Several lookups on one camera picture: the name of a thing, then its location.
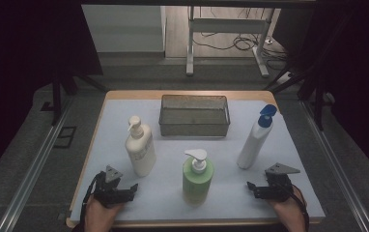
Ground white pump bottle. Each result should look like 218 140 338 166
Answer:
124 115 157 178

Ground black floor cables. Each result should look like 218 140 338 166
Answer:
191 8 290 71

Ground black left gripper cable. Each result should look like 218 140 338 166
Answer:
79 172 106 232

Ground white metal desk frame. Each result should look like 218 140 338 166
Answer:
185 6 270 79

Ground black metal stand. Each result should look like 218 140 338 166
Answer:
50 69 109 127
263 13 351 131

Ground pale blue table mat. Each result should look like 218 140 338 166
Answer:
70 98 326 224

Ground black curtain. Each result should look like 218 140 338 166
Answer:
272 0 369 178
0 0 103 187

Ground aluminium floor rail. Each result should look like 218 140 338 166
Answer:
299 100 369 232
0 96 74 232

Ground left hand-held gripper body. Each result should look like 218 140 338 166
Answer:
92 164 127 209

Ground person's right hand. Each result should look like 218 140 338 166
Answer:
268 188 307 232

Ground white bottle with blue cap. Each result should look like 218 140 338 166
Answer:
236 103 278 170

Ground grey mesh basket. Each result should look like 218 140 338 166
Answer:
157 94 232 137

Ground green pump bottle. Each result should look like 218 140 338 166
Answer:
182 148 215 206

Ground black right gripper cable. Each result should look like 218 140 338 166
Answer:
285 183 311 232

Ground white cabinet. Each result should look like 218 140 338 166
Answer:
81 4 167 54

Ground black overhead bar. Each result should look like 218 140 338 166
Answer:
80 0 317 10

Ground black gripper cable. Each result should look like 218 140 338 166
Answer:
285 183 311 232
79 172 106 232

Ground person's left hand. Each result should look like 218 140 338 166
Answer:
84 196 124 232

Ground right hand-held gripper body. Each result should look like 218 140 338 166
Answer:
264 162 301 203

